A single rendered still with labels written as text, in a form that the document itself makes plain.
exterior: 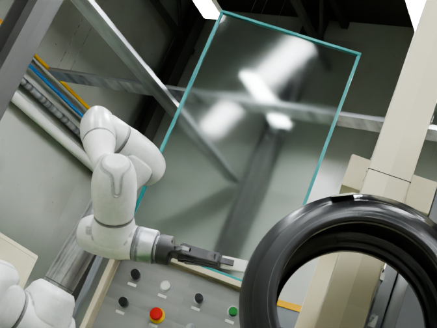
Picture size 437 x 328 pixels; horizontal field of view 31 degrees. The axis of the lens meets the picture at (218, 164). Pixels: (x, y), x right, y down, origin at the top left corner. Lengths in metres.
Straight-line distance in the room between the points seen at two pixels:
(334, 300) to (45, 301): 0.86
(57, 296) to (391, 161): 1.08
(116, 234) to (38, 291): 0.54
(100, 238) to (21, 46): 6.14
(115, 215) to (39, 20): 6.35
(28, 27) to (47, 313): 5.87
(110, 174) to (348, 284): 0.78
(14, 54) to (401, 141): 5.97
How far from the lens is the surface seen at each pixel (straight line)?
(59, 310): 2.49
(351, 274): 2.31
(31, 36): 8.17
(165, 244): 2.02
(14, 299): 2.44
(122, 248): 2.04
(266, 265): 1.91
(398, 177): 2.41
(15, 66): 8.06
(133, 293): 2.71
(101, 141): 2.40
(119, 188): 1.94
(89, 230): 2.05
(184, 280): 2.70
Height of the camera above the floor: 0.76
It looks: 18 degrees up
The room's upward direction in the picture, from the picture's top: 22 degrees clockwise
